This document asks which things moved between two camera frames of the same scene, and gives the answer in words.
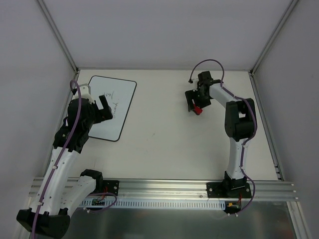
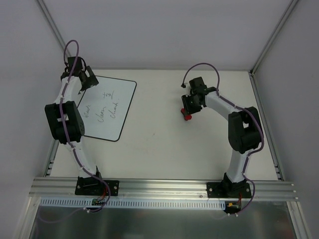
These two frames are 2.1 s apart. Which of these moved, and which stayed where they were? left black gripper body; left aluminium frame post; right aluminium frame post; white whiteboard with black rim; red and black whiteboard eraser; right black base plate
Moved: left black gripper body; red and black whiteboard eraser
Stayed: white whiteboard with black rim; left aluminium frame post; right black base plate; right aluminium frame post
